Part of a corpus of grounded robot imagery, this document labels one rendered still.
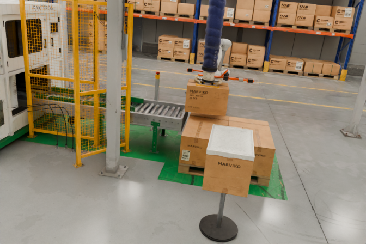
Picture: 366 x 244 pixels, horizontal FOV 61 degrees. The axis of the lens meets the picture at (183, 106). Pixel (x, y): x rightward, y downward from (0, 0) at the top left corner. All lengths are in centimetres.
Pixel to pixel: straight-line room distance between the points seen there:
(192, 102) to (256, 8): 754
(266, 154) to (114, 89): 204
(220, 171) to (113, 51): 182
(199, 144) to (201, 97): 75
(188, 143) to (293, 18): 846
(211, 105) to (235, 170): 191
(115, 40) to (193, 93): 145
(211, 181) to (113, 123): 159
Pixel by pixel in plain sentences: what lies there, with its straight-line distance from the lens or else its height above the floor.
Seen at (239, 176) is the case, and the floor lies 82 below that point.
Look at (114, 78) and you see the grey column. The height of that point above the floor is 128.
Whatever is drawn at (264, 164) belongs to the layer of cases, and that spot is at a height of 32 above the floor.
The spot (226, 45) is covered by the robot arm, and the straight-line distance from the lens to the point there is 518.
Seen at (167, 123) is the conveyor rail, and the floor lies 49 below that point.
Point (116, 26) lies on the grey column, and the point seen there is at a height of 186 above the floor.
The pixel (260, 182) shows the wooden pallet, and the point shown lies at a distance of 430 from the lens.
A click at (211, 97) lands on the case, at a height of 93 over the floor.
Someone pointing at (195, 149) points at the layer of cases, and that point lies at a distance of 411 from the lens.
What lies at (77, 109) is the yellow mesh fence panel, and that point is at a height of 81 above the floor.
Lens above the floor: 219
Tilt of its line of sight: 19 degrees down
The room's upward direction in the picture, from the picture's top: 5 degrees clockwise
